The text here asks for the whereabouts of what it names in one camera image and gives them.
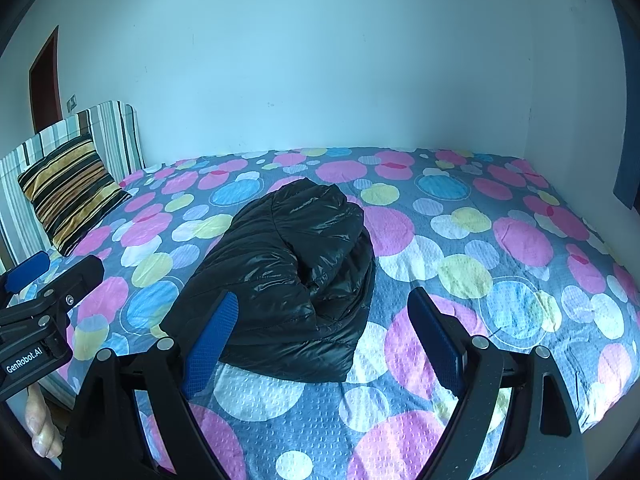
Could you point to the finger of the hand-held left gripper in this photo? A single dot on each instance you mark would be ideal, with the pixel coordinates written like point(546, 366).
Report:
point(75, 280)
point(27, 270)

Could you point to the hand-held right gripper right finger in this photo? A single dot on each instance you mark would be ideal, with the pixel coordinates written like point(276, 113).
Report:
point(435, 340)

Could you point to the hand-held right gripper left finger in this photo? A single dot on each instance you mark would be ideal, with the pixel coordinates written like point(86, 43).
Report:
point(210, 347)

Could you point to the black puffer jacket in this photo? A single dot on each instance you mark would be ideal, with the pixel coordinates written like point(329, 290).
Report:
point(280, 270)

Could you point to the person's left hand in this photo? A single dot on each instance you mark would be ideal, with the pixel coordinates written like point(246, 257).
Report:
point(42, 435)

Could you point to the striped pillow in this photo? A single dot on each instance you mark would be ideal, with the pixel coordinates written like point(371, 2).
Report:
point(70, 190)

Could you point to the bed with polka-dot sheet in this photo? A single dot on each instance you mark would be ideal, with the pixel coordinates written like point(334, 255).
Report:
point(450, 240)

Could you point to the striped headboard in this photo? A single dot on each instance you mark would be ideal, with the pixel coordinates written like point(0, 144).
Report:
point(115, 135)

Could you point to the brown door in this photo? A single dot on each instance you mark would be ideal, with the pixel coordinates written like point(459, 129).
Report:
point(45, 95)

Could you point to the dark blue curtain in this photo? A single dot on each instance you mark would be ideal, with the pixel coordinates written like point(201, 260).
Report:
point(631, 150)

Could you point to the wall switch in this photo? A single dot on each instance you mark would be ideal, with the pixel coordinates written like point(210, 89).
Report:
point(72, 102)

